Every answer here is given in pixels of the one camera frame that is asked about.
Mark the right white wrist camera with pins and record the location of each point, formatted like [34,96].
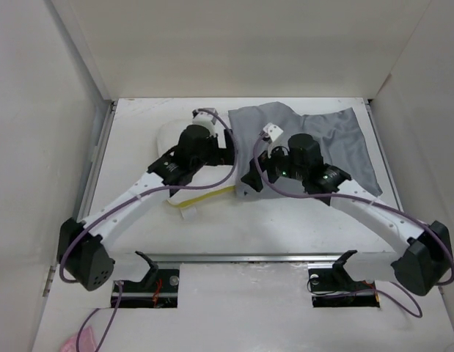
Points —
[272,136]

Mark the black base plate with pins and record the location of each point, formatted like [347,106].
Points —
[161,294]
[329,292]

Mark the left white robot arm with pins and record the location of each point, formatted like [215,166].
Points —
[84,246]

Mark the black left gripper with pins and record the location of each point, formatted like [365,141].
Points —
[221,156]

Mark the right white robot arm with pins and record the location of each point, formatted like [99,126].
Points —
[421,253]

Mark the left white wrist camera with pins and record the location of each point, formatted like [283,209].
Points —
[206,118]

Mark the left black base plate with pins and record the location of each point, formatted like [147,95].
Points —
[161,294]

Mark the pink plastic bag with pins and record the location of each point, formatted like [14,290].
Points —
[86,342]

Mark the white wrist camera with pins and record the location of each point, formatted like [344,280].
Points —
[272,136]
[206,118]

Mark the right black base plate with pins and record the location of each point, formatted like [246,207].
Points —
[329,292]

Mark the white pillow with yellow edge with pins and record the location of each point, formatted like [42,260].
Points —
[208,182]

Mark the grey pillowcase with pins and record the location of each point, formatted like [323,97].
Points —
[341,141]

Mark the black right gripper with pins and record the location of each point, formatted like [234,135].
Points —
[266,163]

